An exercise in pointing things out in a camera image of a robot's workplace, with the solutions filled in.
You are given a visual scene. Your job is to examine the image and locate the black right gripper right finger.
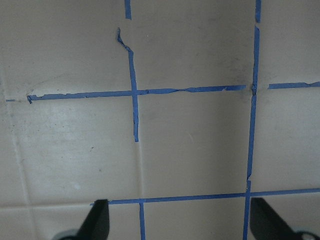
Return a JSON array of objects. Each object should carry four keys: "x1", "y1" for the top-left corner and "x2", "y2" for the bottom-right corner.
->
[{"x1": 249, "y1": 197, "x2": 302, "y2": 240}]

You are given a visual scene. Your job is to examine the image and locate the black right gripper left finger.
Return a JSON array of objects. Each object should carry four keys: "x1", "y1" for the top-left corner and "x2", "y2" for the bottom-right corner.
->
[{"x1": 75, "y1": 199, "x2": 110, "y2": 240}]

